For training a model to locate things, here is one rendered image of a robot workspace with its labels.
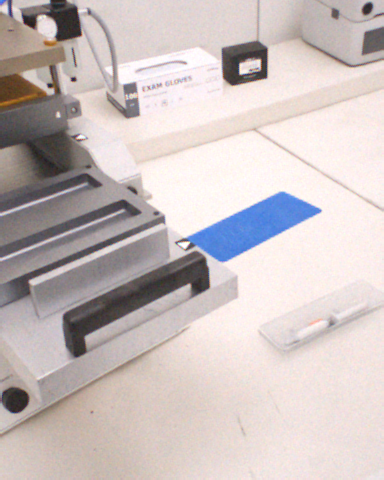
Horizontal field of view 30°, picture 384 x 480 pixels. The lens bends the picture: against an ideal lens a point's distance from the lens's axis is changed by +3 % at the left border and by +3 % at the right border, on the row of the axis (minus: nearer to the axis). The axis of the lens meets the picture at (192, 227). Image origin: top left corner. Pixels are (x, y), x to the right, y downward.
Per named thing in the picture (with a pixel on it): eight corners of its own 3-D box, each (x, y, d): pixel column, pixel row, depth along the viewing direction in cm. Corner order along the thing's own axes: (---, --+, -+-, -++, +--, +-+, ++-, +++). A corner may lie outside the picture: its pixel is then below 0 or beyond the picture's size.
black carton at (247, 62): (221, 77, 166) (220, 47, 162) (257, 70, 168) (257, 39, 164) (231, 86, 161) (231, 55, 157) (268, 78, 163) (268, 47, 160)
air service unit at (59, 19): (11, 91, 116) (-18, -15, 108) (93, 70, 123) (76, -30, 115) (27, 102, 112) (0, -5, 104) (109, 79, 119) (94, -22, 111)
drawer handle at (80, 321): (65, 347, 64) (58, 311, 62) (199, 279, 71) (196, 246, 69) (75, 359, 63) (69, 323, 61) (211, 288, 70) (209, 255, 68)
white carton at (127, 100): (106, 100, 159) (101, 66, 155) (199, 78, 166) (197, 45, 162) (126, 119, 149) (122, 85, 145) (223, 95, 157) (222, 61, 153)
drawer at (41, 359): (-80, 264, 84) (-102, 203, 80) (97, 198, 94) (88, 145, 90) (43, 413, 63) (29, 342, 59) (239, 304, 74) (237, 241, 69)
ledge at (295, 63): (55, 118, 163) (51, 99, 160) (358, 37, 193) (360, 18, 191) (107, 171, 140) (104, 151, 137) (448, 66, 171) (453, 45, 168)
